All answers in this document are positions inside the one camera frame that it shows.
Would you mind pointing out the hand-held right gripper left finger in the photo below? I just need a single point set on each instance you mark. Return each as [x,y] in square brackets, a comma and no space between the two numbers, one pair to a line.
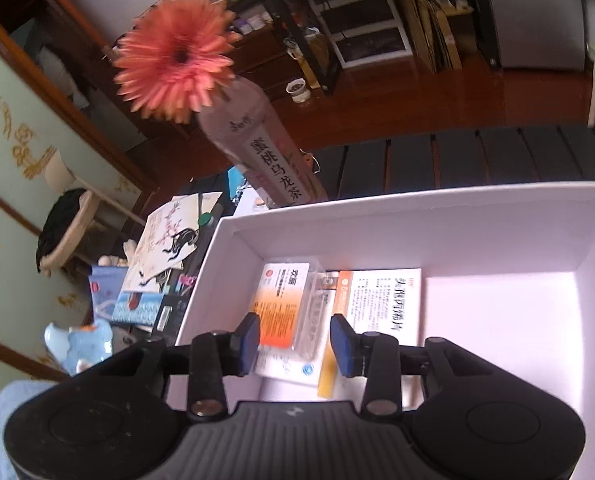
[250,345]

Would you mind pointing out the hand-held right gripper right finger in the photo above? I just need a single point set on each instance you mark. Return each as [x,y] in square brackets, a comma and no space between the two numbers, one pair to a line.
[345,347]

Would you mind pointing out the orange medicine box clear case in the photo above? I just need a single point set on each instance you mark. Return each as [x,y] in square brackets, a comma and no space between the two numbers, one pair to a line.
[282,305]

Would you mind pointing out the white cardboard box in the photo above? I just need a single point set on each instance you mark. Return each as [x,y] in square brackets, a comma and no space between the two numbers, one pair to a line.
[502,320]

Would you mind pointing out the orange striped white medicine box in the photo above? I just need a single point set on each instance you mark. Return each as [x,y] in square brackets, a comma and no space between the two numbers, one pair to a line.
[387,300]

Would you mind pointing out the black product box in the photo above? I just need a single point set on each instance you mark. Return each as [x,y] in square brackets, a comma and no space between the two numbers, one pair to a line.
[177,300]

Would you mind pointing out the blue landscape booklet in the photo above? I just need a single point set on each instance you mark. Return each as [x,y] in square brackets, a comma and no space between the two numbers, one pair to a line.
[137,305]

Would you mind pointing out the ink painting paper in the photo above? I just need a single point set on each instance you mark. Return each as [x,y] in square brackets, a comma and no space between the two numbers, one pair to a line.
[177,235]

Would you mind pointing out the small green capped bottle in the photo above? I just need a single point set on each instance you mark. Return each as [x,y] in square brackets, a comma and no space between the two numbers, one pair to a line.
[206,220]

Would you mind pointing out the blue plastic pouch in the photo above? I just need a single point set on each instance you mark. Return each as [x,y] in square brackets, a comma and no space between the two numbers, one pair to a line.
[107,287]

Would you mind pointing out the small blue box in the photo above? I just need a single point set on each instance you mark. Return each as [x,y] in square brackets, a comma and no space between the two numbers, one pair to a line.
[236,182]

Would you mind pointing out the pink label drink bottle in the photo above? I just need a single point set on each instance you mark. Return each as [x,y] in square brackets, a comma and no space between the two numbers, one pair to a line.
[262,155]

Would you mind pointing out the white stool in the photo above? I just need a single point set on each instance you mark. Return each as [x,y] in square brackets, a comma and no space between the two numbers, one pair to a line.
[70,225]

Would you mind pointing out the small white cup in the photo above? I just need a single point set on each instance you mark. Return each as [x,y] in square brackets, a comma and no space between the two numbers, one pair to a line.
[297,91]

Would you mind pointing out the pink gerbera flower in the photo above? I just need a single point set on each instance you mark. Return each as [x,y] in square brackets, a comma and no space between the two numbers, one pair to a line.
[175,57]

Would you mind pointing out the brown wooden wardrobe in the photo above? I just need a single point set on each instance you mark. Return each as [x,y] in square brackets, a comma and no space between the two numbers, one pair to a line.
[22,110]

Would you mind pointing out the white drawer unit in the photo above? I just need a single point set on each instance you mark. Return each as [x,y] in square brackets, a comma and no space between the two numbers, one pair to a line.
[362,15]

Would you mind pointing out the brown paper bags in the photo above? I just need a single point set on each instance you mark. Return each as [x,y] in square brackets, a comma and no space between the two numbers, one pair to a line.
[432,25]

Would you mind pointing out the grey refrigerator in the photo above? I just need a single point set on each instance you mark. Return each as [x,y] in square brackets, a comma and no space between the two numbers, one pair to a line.
[532,15]

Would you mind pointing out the black metal frame desk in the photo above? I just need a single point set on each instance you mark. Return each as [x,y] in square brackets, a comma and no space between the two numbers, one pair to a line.
[307,45]

